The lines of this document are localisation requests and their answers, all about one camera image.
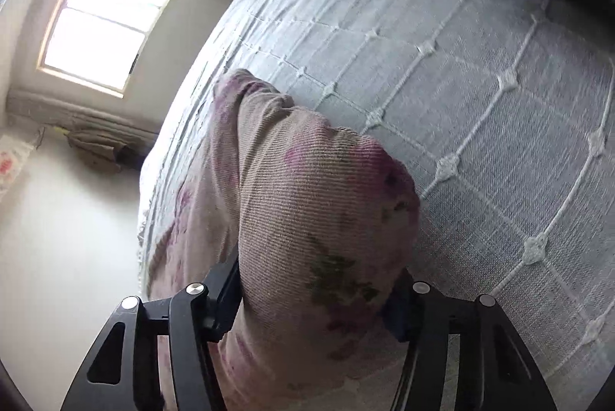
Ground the pink floral padded coat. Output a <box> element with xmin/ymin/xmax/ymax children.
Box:
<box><xmin>145</xmin><ymin>70</ymin><xmax>420</xmax><ymax>410</ymax></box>

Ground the bright bedroom window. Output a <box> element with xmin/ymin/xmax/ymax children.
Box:
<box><xmin>37</xmin><ymin>0</ymin><xmax>171</xmax><ymax>98</ymax></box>

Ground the hanging beige garment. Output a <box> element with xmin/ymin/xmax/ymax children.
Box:
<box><xmin>66</xmin><ymin>129</ymin><xmax>145</xmax><ymax>175</ymax></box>

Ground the grey checked bedspread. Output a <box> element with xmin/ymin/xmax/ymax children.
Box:
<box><xmin>139</xmin><ymin>0</ymin><xmax>614</xmax><ymax>410</ymax></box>

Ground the grey left curtain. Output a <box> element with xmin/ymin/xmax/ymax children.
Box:
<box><xmin>5</xmin><ymin>90</ymin><xmax>157</xmax><ymax>151</ymax></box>

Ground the red paper wall poster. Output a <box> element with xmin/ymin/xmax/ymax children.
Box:
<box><xmin>0</xmin><ymin>134</ymin><xmax>33</xmax><ymax>200</ymax></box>

